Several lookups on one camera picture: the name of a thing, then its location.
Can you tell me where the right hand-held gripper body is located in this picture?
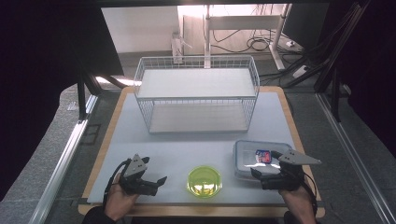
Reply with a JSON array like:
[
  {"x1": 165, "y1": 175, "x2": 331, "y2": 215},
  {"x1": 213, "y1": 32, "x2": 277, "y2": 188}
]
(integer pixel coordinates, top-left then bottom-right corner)
[{"x1": 261, "y1": 148, "x2": 322, "y2": 191}]

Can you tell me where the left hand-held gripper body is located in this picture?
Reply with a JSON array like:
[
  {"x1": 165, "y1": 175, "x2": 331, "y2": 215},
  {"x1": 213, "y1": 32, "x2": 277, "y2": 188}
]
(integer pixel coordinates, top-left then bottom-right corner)
[{"x1": 119, "y1": 153, "x2": 161, "y2": 197}]

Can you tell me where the clear plastic food container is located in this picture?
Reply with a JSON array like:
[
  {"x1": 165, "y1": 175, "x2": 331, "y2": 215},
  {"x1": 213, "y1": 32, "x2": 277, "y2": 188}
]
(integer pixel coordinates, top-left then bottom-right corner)
[{"x1": 232, "y1": 139, "x2": 294, "y2": 182}]

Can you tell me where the green plastic bowl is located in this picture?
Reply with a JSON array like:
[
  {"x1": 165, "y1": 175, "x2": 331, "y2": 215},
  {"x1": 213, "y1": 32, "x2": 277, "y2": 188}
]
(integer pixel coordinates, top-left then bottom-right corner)
[{"x1": 186, "y1": 164, "x2": 223, "y2": 199}]

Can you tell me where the white wire rack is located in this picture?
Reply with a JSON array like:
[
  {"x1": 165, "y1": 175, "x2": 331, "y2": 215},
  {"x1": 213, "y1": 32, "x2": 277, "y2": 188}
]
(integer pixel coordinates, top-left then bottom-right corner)
[{"x1": 133, "y1": 54, "x2": 262, "y2": 135}]

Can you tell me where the person's right hand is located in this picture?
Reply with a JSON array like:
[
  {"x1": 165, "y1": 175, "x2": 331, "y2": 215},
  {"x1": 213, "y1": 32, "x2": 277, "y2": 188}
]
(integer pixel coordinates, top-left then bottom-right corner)
[{"x1": 278, "y1": 184, "x2": 318, "y2": 224}]

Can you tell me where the person's left hand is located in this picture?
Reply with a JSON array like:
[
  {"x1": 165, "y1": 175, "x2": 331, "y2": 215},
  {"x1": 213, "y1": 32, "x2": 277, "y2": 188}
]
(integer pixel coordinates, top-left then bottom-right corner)
[{"x1": 104, "y1": 174, "x2": 140, "y2": 222}]

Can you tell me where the light grey table mat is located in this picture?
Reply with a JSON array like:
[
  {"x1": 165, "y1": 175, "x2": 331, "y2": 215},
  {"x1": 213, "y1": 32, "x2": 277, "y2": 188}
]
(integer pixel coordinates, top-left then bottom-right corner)
[{"x1": 87, "y1": 91, "x2": 314, "y2": 205}]

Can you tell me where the white flat power strip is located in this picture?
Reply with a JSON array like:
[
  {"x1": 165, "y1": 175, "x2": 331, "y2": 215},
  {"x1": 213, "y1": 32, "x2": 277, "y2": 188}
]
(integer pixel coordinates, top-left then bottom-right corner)
[{"x1": 291, "y1": 63, "x2": 310, "y2": 79}]

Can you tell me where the black metal stand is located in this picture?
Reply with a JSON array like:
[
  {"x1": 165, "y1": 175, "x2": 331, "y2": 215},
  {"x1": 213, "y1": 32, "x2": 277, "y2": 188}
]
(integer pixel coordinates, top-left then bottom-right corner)
[
  {"x1": 313, "y1": 0, "x2": 372, "y2": 123},
  {"x1": 76, "y1": 70, "x2": 105, "y2": 121}
]

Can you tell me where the white upright power strip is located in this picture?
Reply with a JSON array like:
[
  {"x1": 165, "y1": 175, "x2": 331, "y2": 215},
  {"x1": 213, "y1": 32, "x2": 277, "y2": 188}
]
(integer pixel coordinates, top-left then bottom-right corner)
[{"x1": 170, "y1": 30, "x2": 185, "y2": 65}]

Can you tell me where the black curtain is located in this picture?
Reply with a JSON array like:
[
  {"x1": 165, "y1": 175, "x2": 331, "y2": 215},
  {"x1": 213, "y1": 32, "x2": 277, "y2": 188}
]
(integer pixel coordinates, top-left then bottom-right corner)
[
  {"x1": 0, "y1": 0, "x2": 125, "y2": 202},
  {"x1": 337, "y1": 0, "x2": 396, "y2": 158}
]

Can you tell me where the dark monitor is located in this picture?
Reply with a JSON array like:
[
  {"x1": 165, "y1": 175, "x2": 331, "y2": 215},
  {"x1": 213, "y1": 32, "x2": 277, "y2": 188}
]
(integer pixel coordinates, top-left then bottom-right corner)
[{"x1": 281, "y1": 3, "x2": 330, "y2": 50}]

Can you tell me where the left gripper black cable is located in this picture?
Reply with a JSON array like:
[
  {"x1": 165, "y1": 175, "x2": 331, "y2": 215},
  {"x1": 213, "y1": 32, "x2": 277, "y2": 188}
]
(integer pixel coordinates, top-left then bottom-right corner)
[{"x1": 102, "y1": 158, "x2": 133, "y2": 207}]

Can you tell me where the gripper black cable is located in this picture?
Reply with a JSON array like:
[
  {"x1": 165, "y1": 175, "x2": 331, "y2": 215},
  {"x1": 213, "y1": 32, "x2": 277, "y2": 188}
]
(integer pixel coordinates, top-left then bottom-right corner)
[
  {"x1": 102, "y1": 158, "x2": 133, "y2": 207},
  {"x1": 298, "y1": 172, "x2": 319, "y2": 217}
]

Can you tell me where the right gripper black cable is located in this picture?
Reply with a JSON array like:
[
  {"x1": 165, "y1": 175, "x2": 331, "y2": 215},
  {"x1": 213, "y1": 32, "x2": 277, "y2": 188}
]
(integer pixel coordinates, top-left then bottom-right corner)
[{"x1": 298, "y1": 172, "x2": 319, "y2": 217}]

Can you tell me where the aluminium rail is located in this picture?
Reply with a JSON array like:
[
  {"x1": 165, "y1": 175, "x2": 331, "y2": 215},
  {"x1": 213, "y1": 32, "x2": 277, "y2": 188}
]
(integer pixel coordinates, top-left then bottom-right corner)
[
  {"x1": 315, "y1": 92, "x2": 396, "y2": 224},
  {"x1": 28, "y1": 93, "x2": 100, "y2": 224}
]

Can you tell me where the bundle of black cables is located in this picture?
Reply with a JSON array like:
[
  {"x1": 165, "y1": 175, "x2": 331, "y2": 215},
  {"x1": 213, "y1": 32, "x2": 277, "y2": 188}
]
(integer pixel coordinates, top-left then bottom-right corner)
[{"x1": 211, "y1": 28, "x2": 283, "y2": 54}]

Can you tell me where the white desk frame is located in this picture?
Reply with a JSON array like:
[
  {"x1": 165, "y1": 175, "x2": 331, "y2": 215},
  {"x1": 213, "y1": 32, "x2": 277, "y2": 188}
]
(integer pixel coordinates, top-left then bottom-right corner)
[{"x1": 203, "y1": 3, "x2": 292, "y2": 71}]

